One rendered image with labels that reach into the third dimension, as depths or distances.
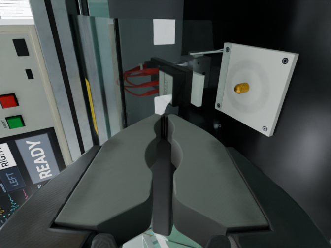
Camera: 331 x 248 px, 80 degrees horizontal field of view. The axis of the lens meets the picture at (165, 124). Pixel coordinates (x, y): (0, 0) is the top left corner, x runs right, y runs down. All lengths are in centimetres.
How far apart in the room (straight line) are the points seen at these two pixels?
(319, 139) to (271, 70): 13
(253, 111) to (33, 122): 41
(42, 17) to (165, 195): 29
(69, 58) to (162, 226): 28
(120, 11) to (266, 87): 35
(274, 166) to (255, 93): 15
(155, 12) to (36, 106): 35
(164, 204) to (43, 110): 30
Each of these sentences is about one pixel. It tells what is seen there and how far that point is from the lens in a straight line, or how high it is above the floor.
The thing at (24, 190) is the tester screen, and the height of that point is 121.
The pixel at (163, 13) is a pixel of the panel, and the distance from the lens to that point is 57.
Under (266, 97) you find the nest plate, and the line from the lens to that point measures 41.
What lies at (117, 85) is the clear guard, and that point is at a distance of 17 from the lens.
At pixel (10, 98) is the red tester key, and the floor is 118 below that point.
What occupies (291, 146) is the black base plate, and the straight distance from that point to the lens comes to 42.
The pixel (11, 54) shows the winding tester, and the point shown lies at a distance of 39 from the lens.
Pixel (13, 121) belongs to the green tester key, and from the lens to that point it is 41.
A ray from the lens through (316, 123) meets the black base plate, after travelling 39.
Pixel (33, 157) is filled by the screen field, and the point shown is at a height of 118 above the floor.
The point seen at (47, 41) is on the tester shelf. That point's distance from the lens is 35.
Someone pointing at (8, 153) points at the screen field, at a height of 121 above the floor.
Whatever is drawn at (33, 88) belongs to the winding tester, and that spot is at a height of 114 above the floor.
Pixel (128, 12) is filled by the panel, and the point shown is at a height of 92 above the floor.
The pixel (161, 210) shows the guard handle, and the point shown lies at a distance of 18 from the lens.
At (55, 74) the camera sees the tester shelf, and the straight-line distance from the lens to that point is 36.
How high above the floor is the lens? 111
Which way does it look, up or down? 26 degrees down
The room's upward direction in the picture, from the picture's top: 105 degrees counter-clockwise
